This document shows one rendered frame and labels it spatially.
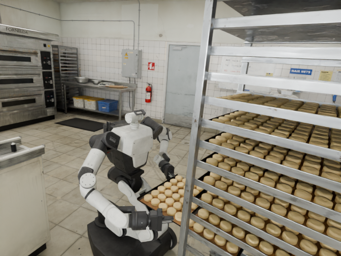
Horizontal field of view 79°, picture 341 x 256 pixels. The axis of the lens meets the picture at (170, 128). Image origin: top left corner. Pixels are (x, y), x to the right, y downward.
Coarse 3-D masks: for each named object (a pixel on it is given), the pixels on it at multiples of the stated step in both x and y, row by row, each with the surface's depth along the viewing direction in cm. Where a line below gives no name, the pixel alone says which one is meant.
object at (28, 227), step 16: (32, 160) 144; (0, 176) 127; (16, 176) 136; (32, 176) 146; (0, 192) 129; (16, 192) 138; (32, 192) 148; (0, 208) 131; (16, 208) 140; (32, 208) 151; (0, 224) 133; (16, 224) 142; (32, 224) 153; (48, 224) 166; (0, 240) 135; (16, 240) 145; (32, 240) 156; (48, 240) 169
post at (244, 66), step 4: (248, 44) 106; (252, 44) 107; (244, 64) 109; (248, 64) 110; (244, 68) 110; (244, 72) 110; (240, 84) 112; (244, 84) 112; (240, 88) 113; (244, 88) 114
